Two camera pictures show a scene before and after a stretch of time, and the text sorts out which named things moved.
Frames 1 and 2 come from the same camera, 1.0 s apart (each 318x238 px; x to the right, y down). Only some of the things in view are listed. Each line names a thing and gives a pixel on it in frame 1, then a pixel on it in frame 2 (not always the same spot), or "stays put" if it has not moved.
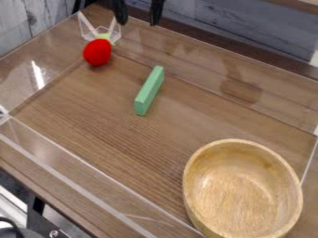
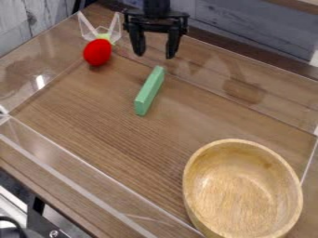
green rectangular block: (147, 94) stays put
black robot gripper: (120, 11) to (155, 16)
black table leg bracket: (39, 222) stays put
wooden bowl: (241, 191) stays put
